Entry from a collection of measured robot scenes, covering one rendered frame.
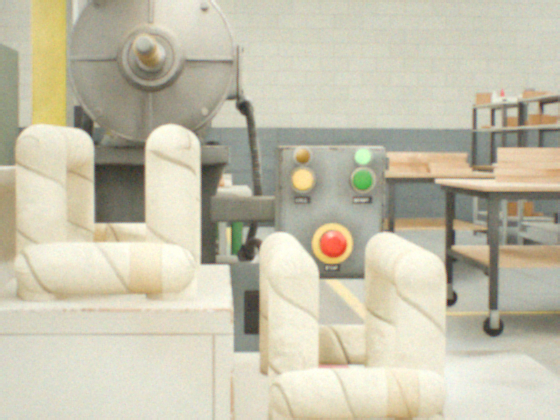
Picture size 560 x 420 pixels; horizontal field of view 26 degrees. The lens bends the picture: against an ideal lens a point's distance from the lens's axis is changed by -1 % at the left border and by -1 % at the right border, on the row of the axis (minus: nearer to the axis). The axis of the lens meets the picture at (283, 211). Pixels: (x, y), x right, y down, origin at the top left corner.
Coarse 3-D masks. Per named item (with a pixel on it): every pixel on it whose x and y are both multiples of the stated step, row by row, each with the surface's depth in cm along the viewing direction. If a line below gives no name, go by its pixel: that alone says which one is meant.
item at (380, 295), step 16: (368, 272) 94; (368, 288) 94; (384, 288) 93; (368, 304) 94; (384, 304) 93; (368, 320) 94; (384, 320) 93; (368, 336) 94; (384, 336) 93; (368, 352) 94; (384, 352) 93
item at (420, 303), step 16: (400, 288) 77; (416, 288) 76; (432, 288) 76; (400, 304) 77; (416, 304) 76; (432, 304) 76; (400, 320) 77; (416, 320) 76; (432, 320) 76; (400, 336) 77; (416, 336) 76; (432, 336) 76; (400, 352) 77; (416, 352) 76; (432, 352) 77; (416, 368) 77; (432, 368) 77; (432, 416) 77
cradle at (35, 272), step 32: (32, 256) 74; (64, 256) 74; (96, 256) 74; (128, 256) 74; (160, 256) 74; (192, 256) 76; (32, 288) 74; (64, 288) 74; (96, 288) 75; (128, 288) 75; (160, 288) 75
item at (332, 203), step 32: (288, 160) 180; (320, 160) 180; (352, 160) 181; (384, 160) 182; (288, 192) 180; (320, 192) 181; (352, 192) 181; (384, 192) 182; (288, 224) 180; (320, 224) 181; (352, 224) 181; (384, 224) 182; (320, 256) 181; (352, 256) 181
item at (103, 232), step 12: (96, 228) 93; (108, 228) 93; (120, 228) 93; (132, 228) 94; (144, 228) 94; (96, 240) 93; (108, 240) 93; (120, 240) 93; (132, 240) 93; (144, 240) 93
